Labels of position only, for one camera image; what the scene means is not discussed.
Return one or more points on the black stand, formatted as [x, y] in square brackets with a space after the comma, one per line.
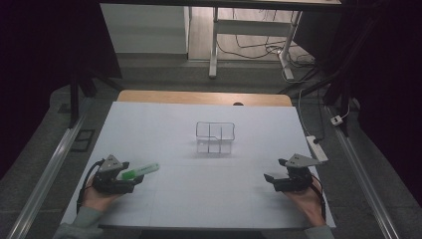
[335, 89]
[75, 99]

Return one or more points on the person's left hand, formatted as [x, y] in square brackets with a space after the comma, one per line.
[96, 199]

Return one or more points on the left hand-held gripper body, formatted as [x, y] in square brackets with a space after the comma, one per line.
[111, 181]

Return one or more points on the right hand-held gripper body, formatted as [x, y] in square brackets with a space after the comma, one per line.
[296, 177]

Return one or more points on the small white adapter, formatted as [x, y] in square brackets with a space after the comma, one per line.
[336, 120]

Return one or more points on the black floor frame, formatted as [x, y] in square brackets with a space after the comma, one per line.
[83, 140]

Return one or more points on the person's right hand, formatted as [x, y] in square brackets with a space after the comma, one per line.
[307, 202]

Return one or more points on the white power strip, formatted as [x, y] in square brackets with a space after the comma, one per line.
[316, 148]

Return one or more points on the green highlighter pen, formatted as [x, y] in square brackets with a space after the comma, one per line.
[141, 170]

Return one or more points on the clear plastic compartment box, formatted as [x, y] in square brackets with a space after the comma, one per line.
[215, 136]

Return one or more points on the wooden table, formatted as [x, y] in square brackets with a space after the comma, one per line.
[199, 97]

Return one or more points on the small dark knob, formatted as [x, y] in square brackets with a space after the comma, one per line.
[238, 104]

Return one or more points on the white desk frame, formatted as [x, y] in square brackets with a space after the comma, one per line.
[252, 27]

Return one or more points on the aluminium rail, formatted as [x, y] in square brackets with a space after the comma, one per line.
[365, 179]
[46, 179]

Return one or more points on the white paper sheet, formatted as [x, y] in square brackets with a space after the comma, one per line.
[205, 186]

